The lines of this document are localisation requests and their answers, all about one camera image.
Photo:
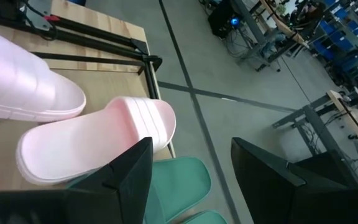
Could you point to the dark grey desk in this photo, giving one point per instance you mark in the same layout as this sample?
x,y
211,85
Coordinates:
x,y
328,169

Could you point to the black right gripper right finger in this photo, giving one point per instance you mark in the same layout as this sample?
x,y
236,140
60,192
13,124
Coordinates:
x,y
269,202

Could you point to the black aluminium table frame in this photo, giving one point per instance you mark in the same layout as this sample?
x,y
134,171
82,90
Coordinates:
x,y
98,39

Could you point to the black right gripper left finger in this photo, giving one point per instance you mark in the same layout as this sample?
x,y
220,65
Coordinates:
x,y
110,202

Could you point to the person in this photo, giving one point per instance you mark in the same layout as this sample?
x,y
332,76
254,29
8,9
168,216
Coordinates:
x,y
314,11

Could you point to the wooden desk metal legs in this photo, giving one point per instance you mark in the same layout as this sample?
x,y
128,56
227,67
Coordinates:
x,y
286,28
353,118

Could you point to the green foam slide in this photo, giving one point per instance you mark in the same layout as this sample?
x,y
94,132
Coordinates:
x,y
179,183
207,218

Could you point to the pink foam slide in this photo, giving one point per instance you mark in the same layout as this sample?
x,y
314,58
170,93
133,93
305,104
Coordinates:
x,y
20,77
82,146

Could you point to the black computer blue light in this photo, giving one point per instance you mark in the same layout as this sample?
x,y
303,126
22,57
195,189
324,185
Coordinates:
x,y
221,21

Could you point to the blue bin storage rack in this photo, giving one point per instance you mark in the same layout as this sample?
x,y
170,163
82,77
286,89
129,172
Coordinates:
x,y
337,40

